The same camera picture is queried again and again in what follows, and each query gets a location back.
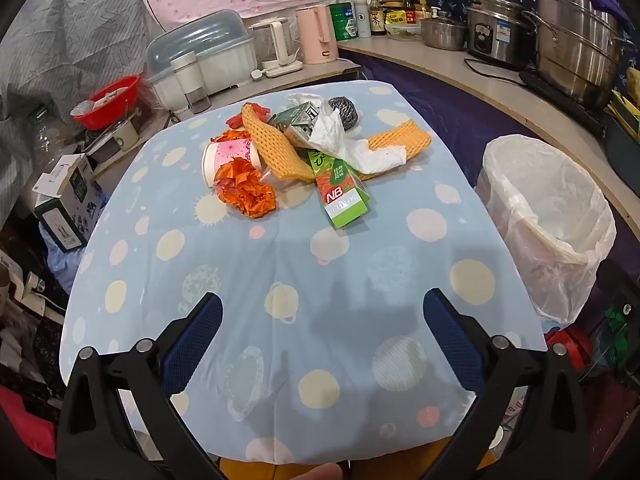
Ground orange wrapper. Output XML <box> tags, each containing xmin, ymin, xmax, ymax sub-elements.
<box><xmin>214</xmin><ymin>157</ymin><xmax>277</xmax><ymax>219</ymax></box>
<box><xmin>210</xmin><ymin>129</ymin><xmax>250</xmax><ymax>143</ymax></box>

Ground pink paper cup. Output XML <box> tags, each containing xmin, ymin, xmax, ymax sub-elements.
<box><xmin>202</xmin><ymin>139</ymin><xmax>262</xmax><ymax>188</ymax></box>

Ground green NB carton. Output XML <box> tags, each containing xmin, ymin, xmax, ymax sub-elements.
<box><xmin>308</xmin><ymin>151</ymin><xmax>370</xmax><ymax>229</ymax></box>

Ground orange foam net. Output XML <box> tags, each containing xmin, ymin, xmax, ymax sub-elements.
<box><xmin>241</xmin><ymin>103</ymin><xmax>314</xmax><ymax>183</ymax></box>
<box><xmin>357</xmin><ymin>120</ymin><xmax>432</xmax><ymax>180</ymax></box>

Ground white paper towel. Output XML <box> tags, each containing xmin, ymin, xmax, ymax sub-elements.
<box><xmin>288</xmin><ymin>93</ymin><xmax>408</xmax><ymax>176</ymax></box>

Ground red plastic bag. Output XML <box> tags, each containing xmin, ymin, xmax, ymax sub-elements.
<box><xmin>224</xmin><ymin>102</ymin><xmax>271</xmax><ymax>130</ymax></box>

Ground steel wool scrubber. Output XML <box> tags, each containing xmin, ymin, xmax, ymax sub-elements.
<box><xmin>329</xmin><ymin>96</ymin><xmax>359</xmax><ymax>130</ymax></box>

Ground dark green milk carton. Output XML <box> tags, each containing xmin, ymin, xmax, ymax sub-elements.
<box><xmin>268</xmin><ymin>102</ymin><xmax>319</xmax><ymax>148</ymax></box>

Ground white lined trash bin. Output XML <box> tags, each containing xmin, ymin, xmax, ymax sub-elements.
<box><xmin>475</xmin><ymin>134</ymin><xmax>616</xmax><ymax>325</ymax></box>

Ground white green cardboard box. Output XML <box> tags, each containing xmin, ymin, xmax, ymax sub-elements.
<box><xmin>32</xmin><ymin>154</ymin><xmax>103</xmax><ymax>252</ymax></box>

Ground blue spotted tablecloth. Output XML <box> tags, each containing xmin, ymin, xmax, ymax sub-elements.
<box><xmin>60</xmin><ymin>105</ymin><xmax>544</xmax><ymax>464</ymax></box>

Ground red plastic basin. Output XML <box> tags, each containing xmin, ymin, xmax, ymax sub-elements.
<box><xmin>70</xmin><ymin>75</ymin><xmax>141</xmax><ymax>131</ymax></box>

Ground black induction cooker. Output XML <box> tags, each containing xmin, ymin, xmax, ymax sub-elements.
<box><xmin>518</xmin><ymin>70</ymin><xmax>605</xmax><ymax>139</ymax></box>

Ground white blender cup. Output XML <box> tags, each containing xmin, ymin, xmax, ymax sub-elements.
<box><xmin>170</xmin><ymin>51</ymin><xmax>210</xmax><ymax>115</ymax></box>

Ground large steel steamer pot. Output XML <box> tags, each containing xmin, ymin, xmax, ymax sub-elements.
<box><xmin>523</xmin><ymin>0</ymin><xmax>637</xmax><ymax>110</ymax></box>

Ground white dish rack with lid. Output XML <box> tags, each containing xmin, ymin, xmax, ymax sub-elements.
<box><xmin>146</xmin><ymin>10</ymin><xmax>257</xmax><ymax>112</ymax></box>

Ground steel rice cooker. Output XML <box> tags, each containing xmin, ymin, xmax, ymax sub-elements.
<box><xmin>466</xmin><ymin>0</ymin><xmax>536</xmax><ymax>70</ymax></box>

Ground small steel pot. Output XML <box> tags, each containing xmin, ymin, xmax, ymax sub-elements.
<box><xmin>420</xmin><ymin>18</ymin><xmax>468</xmax><ymax>51</ymax></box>

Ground white electric kettle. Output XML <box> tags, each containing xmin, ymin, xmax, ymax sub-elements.
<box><xmin>250</xmin><ymin>18</ymin><xmax>303</xmax><ymax>80</ymax></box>

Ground dark sauce bottle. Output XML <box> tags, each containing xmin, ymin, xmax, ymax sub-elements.
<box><xmin>369</xmin><ymin>0</ymin><xmax>386</xmax><ymax>36</ymax></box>

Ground pink electric kettle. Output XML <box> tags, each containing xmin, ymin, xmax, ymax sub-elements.
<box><xmin>296</xmin><ymin>6</ymin><xmax>338</xmax><ymax>65</ymax></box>

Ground green tin can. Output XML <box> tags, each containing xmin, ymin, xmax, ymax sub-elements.
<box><xmin>329</xmin><ymin>2</ymin><xmax>358</xmax><ymax>41</ymax></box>

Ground white bottle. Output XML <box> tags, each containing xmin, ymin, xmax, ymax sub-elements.
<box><xmin>354</xmin><ymin>0</ymin><xmax>372</xmax><ymax>38</ymax></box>

